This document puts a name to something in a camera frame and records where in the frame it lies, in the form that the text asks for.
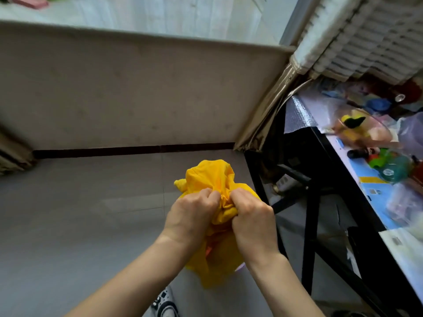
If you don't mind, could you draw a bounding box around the person's left hand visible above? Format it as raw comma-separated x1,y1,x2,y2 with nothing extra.
161,188,221,252

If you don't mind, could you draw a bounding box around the person's right hand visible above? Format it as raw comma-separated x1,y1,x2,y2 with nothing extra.
229,189,282,266

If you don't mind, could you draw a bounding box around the yellow cloth garment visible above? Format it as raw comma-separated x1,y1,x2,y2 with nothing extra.
174,159,262,289

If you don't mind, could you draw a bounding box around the person's left forearm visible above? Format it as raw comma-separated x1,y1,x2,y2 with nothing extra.
64,234,196,317

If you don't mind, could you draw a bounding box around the person's right forearm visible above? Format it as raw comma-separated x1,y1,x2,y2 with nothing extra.
246,254,326,317

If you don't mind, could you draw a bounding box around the golden satin curtain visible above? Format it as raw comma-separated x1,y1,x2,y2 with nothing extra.
234,63,313,152

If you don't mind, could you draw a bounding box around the black metal table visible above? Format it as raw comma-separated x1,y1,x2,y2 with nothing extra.
244,96,423,317

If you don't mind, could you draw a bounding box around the silver foil sheet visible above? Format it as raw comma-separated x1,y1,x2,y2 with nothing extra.
284,95,318,134

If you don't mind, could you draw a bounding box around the black and white shoe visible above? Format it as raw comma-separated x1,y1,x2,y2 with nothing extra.
150,286,180,317

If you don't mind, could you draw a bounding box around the blue printed sheet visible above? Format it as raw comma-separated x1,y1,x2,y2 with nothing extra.
325,133,402,231

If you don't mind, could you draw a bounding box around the green plastic toy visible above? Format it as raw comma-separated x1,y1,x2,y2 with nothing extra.
367,148,395,169

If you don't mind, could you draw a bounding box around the teal plastic cup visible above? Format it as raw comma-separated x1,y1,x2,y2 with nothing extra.
379,156,413,183

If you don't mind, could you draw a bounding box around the blue plastic toy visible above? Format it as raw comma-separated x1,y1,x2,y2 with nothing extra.
366,98,392,112

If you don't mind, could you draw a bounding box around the clear plastic bag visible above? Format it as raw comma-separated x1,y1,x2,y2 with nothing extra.
397,112,423,160

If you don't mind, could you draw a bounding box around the red round container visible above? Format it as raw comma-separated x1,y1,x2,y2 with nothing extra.
393,79,423,105

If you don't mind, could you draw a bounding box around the white striped curtain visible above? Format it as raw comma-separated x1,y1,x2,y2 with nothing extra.
289,0,423,85

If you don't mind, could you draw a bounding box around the beige curtain edge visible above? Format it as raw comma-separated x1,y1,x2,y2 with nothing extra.
0,123,36,175

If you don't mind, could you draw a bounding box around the pink box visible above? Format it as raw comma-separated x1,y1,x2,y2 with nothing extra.
11,0,49,10

